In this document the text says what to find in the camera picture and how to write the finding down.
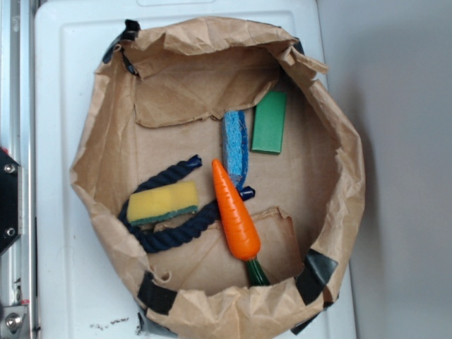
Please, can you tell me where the orange plastic carrot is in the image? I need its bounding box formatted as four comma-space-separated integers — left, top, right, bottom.
212, 159, 270, 286

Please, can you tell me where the brown paper bag bin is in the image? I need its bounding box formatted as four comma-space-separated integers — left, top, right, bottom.
71, 17, 365, 338

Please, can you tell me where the blue sponge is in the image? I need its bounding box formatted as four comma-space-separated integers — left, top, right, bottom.
222, 111, 249, 190

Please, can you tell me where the green rectangular block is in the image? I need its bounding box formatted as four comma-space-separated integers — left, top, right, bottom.
251, 91, 287, 154

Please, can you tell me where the yellow green sponge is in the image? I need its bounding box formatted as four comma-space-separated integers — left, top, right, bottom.
126, 180, 199, 226

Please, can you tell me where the aluminium frame rail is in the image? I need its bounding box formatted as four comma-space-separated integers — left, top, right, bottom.
1, 1, 41, 338

